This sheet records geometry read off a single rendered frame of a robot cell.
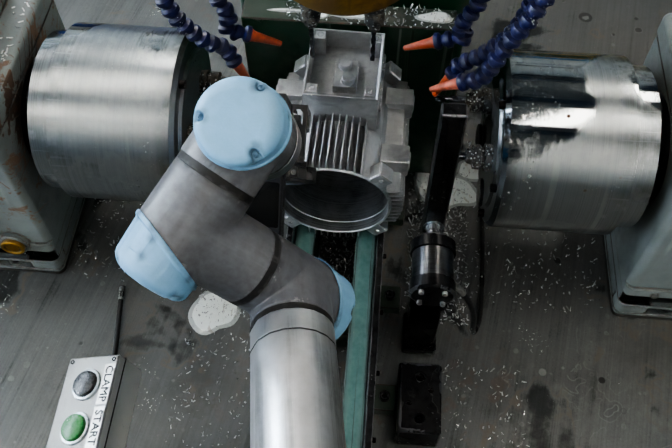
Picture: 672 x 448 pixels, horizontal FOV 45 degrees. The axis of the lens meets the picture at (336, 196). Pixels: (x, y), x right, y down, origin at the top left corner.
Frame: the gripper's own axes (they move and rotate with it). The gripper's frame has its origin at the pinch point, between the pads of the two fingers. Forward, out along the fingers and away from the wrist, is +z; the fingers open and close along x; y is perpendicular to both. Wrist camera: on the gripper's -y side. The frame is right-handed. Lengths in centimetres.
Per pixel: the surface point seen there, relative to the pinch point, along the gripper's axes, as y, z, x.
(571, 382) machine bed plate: -25, 24, -42
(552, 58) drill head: 19.3, 8.7, -33.3
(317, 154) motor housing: 4.3, 7.4, -3.4
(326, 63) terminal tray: 17.5, 12.3, -3.3
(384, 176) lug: 2.0, 6.6, -12.3
